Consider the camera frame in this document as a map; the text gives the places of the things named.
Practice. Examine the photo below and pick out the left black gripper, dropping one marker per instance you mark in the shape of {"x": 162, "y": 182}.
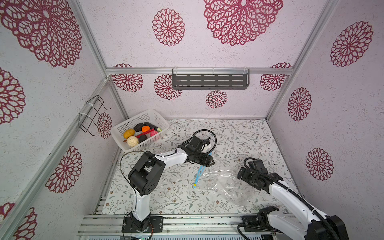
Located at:
{"x": 206, "y": 161}

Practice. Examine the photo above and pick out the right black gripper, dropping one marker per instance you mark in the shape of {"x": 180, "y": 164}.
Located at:
{"x": 245, "y": 172}

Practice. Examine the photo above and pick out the clear zip top bag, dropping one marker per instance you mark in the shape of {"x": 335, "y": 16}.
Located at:
{"x": 221, "y": 180}

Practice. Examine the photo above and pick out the pink red toy ball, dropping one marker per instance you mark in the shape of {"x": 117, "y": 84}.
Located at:
{"x": 153, "y": 133}

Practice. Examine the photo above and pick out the orange toy fruit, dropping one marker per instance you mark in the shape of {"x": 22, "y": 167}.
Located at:
{"x": 145, "y": 129}

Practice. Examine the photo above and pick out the white perforated plastic basket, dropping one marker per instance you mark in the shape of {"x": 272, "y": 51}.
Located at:
{"x": 151, "y": 116}

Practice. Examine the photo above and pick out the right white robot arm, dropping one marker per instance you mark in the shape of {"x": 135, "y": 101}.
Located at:
{"x": 308, "y": 222}

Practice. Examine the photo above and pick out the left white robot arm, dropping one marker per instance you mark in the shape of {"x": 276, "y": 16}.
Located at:
{"x": 147, "y": 172}

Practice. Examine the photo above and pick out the dark eggplant toy green tip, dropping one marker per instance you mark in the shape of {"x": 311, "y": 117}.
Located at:
{"x": 152, "y": 126}

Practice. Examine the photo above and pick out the red toy chili pepper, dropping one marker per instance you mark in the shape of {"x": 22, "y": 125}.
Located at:
{"x": 147, "y": 133}

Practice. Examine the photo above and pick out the dark oval toy avocado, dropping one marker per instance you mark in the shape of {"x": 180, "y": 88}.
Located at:
{"x": 142, "y": 138}

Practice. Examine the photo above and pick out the black textured toy ball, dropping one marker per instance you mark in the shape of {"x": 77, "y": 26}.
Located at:
{"x": 138, "y": 127}

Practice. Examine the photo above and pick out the yellow toy potato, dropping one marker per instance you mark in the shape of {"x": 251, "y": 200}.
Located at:
{"x": 129, "y": 133}

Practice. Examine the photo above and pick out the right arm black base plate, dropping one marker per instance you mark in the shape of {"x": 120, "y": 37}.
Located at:
{"x": 259, "y": 221}

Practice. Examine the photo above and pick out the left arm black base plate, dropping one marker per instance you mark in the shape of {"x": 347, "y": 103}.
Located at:
{"x": 149, "y": 225}

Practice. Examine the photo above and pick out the grey slotted wall shelf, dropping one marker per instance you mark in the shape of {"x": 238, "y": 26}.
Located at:
{"x": 210, "y": 81}

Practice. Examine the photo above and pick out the black wire wall rack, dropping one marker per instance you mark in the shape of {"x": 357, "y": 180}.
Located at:
{"x": 87, "y": 119}

